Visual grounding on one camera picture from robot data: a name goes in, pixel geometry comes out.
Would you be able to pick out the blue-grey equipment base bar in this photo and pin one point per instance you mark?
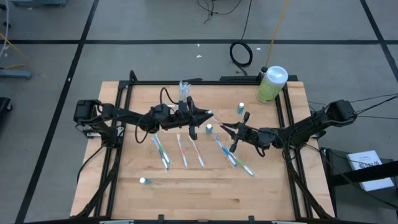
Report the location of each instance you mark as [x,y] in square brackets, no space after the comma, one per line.
[15,74]
[38,2]

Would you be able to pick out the black floor object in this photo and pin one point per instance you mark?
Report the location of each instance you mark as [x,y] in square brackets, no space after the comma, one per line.
[3,107]

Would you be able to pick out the white booklet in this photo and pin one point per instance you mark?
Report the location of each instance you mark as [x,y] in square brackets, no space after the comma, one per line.
[368,168]

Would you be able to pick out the small blue mouthwash bottle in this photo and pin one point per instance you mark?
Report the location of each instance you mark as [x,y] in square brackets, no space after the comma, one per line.
[146,181]
[241,109]
[209,129]

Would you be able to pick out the pink toothbrush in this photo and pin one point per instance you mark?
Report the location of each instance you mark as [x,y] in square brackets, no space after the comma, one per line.
[216,119]

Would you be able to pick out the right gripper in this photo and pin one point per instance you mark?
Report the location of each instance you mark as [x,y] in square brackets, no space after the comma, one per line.
[252,135]

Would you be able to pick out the light blue toothbrush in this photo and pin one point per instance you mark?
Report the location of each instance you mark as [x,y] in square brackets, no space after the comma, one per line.
[180,91]

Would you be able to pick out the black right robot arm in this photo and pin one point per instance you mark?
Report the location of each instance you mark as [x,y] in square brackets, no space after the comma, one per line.
[311,124]

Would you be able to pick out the orange toothbrush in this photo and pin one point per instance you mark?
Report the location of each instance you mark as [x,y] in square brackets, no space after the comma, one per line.
[199,154]
[182,151]

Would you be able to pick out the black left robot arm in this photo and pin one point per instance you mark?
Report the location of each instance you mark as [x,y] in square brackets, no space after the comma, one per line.
[124,115]

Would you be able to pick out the green label wipes canister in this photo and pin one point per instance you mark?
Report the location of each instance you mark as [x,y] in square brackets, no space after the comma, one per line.
[272,85]

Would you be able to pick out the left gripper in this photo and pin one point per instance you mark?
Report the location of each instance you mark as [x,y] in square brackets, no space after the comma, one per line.
[182,118]

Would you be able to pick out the black aluminium table frame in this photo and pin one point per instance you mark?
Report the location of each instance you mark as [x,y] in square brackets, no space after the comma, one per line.
[236,82]

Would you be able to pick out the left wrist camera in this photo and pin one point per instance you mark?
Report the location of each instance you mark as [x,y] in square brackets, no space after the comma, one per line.
[160,112]

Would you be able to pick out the black side cart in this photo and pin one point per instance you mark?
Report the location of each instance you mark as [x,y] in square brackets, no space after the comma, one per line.
[360,177]

